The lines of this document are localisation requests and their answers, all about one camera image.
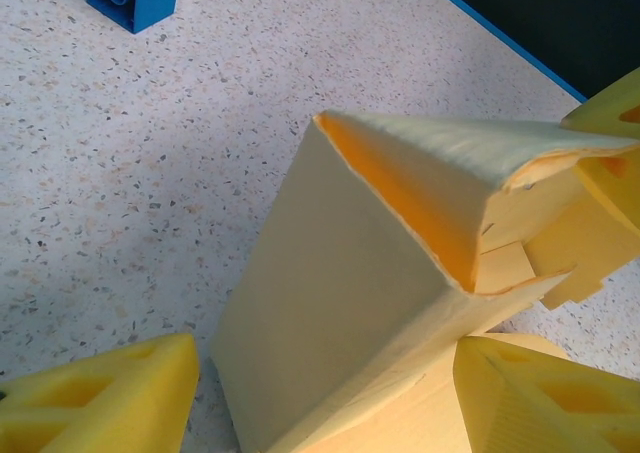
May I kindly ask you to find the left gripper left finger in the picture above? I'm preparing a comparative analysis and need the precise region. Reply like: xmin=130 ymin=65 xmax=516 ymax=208
xmin=0 ymin=331 xmax=202 ymax=453

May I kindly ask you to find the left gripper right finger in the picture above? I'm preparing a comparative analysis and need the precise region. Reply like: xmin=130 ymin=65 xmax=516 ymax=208
xmin=451 ymin=333 xmax=640 ymax=453

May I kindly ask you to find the yellow paper box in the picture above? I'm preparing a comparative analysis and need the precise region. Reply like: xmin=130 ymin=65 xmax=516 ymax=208
xmin=208 ymin=110 xmax=640 ymax=453

